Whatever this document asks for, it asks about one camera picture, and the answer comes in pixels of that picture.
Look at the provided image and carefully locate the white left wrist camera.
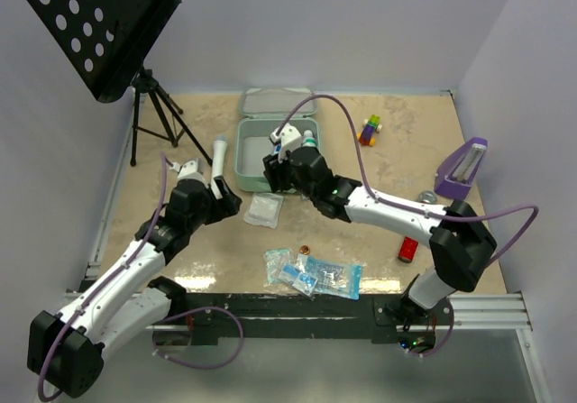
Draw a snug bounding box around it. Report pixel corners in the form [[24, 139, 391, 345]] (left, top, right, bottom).
[[169, 158, 206, 183]]

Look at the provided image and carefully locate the red silver flashlight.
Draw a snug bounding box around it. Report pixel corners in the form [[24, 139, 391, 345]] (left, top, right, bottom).
[[397, 236, 419, 263]]

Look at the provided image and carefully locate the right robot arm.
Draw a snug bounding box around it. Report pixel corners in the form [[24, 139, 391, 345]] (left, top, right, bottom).
[[262, 147, 497, 325]]

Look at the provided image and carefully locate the colourful toy car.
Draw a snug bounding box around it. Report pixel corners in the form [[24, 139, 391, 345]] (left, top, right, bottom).
[[357, 114, 382, 147]]

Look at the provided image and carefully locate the blue white swab packet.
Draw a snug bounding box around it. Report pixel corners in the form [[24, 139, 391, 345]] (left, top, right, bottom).
[[277, 259, 318, 298]]

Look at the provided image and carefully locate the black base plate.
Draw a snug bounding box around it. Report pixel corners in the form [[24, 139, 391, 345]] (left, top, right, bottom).
[[164, 293, 454, 347]]

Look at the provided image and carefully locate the green dotted plaster packet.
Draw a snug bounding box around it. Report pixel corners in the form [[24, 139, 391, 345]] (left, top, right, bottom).
[[263, 248, 292, 284]]

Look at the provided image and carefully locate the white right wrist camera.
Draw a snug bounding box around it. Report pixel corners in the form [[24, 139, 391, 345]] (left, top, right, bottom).
[[269, 123, 302, 153]]

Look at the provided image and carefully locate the white plastic tube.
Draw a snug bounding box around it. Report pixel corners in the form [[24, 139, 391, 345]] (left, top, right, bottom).
[[211, 135, 228, 189]]

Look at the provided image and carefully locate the clear gauze packet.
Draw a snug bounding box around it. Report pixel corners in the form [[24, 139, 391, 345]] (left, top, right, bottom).
[[243, 193, 283, 229]]

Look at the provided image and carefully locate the black music stand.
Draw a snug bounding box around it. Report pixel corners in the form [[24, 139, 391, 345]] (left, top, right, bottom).
[[26, 0, 193, 147]]

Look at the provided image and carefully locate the mint green medicine case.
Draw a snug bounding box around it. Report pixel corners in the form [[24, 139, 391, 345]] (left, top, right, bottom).
[[234, 87, 313, 193]]

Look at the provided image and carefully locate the purple metronome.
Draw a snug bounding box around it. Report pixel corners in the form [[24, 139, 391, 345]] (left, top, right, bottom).
[[434, 137, 488, 200]]

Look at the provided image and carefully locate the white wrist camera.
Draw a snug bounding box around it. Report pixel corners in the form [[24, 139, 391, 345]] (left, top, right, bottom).
[[269, 123, 302, 153], [169, 158, 206, 183]]

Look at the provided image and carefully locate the aluminium rail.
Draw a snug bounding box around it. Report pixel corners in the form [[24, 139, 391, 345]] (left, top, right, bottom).
[[169, 292, 531, 339]]

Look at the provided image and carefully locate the large blue mask packet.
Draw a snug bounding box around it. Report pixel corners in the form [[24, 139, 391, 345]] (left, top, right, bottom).
[[305, 256, 363, 300]]

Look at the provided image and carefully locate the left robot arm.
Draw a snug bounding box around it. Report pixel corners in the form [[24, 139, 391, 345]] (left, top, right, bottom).
[[27, 176, 242, 402]]

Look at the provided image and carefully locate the white green label bottle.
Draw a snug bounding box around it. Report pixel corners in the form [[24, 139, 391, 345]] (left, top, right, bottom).
[[301, 130, 317, 148]]

